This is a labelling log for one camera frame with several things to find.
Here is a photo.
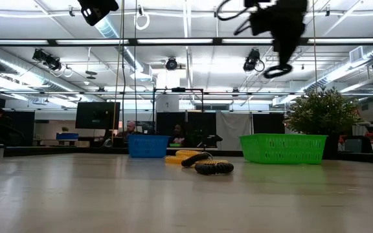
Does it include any potted green plant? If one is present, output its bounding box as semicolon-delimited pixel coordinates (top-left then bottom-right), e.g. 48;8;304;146
284;86;363;159

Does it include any grey curtain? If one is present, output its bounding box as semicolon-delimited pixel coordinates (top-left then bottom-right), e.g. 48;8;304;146
216;111;252;151

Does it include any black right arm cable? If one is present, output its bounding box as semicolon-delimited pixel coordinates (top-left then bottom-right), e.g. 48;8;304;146
215;0;256;36

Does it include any thin hanging cord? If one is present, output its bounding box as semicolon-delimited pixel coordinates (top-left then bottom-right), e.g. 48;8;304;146
311;0;319;92

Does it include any black overhead light bar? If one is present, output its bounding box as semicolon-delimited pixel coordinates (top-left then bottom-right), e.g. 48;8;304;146
0;38;373;47

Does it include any black background frame stand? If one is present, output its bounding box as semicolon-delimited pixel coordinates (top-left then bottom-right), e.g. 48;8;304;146
152;87;205;114

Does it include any black hanging cable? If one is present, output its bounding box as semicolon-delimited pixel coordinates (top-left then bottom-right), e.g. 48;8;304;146
133;0;139;130

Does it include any green plastic basket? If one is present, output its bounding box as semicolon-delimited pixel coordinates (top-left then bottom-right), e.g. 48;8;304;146
238;133;328;165

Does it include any silver air duct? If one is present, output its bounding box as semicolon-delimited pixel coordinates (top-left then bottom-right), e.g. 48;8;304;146
0;48;77;94
302;45;373;94

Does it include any black spring keychain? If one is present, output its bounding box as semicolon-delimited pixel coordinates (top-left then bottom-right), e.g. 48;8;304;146
194;162;235;176
181;153;210;168
263;63;293;80

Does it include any black aluminium table frame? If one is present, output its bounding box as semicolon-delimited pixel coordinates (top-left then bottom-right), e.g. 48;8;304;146
0;144;373;165

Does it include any blue background bin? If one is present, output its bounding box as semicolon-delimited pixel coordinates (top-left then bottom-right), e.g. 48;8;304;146
56;132;79;141

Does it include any black background monitor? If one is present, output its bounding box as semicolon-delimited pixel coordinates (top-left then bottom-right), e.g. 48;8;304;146
75;102;121;130

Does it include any black chair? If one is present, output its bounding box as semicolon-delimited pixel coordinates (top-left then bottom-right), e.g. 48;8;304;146
338;121;373;153

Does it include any white hanging cable loop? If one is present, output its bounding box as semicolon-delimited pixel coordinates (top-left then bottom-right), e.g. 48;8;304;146
134;4;151;31

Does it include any blue plastic basket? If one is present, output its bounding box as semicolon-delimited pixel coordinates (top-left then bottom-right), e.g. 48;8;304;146
127;134;170;159

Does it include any black partition panel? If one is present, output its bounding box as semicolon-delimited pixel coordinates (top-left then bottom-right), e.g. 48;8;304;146
6;111;36;146
252;113;286;135
155;111;218;148

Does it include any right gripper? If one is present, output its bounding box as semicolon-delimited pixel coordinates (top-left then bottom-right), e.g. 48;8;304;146
249;0;308;65

